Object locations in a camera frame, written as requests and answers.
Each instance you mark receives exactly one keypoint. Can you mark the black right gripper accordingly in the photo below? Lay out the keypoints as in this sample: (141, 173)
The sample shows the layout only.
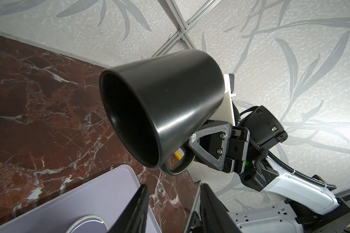
(220, 145)

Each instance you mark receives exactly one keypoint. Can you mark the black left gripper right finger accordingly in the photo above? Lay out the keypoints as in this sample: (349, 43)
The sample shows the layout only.
(214, 217)

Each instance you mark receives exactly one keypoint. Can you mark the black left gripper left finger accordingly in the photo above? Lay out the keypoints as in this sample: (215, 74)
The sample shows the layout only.
(134, 217)

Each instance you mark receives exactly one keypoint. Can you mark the black mug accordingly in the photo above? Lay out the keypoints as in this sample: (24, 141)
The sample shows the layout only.
(155, 105)

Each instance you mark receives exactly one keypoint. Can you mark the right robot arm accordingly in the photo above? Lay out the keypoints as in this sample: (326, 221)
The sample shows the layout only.
(308, 205)

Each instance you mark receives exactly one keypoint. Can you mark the lavender mug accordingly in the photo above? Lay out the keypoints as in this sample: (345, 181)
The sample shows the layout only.
(89, 224)

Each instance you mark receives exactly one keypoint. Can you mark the yellow item on table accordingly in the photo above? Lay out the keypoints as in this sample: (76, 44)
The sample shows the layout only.
(179, 154)

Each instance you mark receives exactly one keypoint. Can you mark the lavender plastic tray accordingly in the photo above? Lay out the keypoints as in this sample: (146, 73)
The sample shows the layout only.
(105, 196)

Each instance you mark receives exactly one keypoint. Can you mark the aluminium frame post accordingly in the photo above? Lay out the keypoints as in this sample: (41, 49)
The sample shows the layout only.
(183, 27)

